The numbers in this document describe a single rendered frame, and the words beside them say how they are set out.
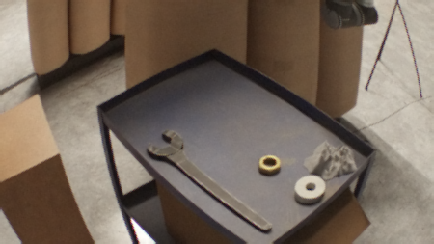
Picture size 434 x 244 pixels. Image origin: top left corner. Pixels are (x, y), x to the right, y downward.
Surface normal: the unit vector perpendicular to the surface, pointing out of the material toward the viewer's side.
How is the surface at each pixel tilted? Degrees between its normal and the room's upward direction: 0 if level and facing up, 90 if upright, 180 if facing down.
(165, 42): 90
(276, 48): 90
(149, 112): 0
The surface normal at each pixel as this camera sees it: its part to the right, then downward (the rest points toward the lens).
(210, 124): 0.02, -0.80
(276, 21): 0.01, 0.60
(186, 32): 0.30, 0.58
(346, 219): 0.31, -0.52
